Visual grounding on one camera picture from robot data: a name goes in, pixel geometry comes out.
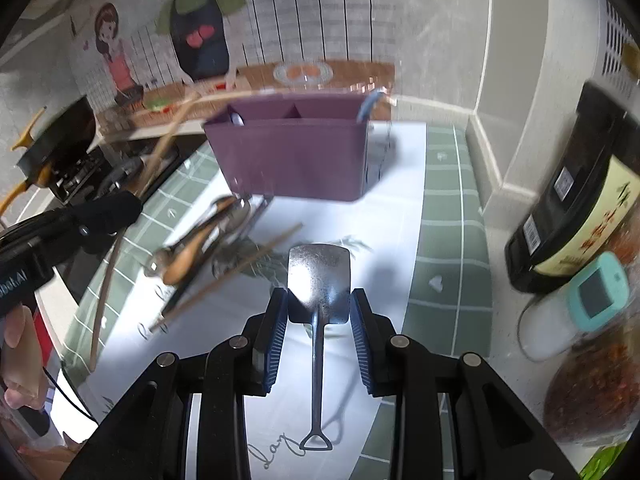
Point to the white spoon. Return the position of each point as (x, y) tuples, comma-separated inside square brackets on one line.
[(237, 119)]

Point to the wooden chopstick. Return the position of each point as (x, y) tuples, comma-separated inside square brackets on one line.
[(235, 270), (107, 300), (165, 145), (205, 295)]

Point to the person's left hand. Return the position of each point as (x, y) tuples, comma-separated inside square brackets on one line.
[(20, 355)]

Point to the white paper sheet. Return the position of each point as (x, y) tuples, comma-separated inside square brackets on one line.
[(450, 240)]

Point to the chili flake jar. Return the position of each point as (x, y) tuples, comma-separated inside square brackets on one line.
[(590, 400)]

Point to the white appliance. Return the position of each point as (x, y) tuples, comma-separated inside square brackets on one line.
[(617, 35)]

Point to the wooden spoon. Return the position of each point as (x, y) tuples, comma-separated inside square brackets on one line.
[(192, 255)]

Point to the dark sauce bottle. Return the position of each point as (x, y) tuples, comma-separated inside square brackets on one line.
[(570, 195)]

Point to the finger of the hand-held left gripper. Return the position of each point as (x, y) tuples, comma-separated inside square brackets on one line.
[(112, 215)]

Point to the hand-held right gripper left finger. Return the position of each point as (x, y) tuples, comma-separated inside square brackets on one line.
[(277, 340)]

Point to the green packet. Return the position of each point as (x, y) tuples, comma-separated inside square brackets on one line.
[(607, 460)]

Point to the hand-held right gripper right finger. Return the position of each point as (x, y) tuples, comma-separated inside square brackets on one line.
[(361, 340)]

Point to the metal shovel-shaped spoon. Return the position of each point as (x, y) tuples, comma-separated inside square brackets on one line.
[(320, 270)]

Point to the purple utensil holder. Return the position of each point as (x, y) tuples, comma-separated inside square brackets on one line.
[(285, 155)]

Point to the cartoon kitchen wall poster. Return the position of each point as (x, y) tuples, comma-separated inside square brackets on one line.
[(310, 15)]

